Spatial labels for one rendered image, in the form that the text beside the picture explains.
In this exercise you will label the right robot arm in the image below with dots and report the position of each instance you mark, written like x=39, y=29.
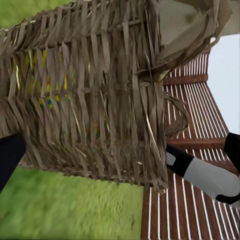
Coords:
x=219, y=183

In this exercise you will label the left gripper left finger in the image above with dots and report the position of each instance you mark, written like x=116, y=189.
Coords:
x=12, y=149

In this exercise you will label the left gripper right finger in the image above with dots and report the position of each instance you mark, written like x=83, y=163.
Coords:
x=232, y=149

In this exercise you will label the wicker basket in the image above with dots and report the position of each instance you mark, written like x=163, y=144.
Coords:
x=116, y=96

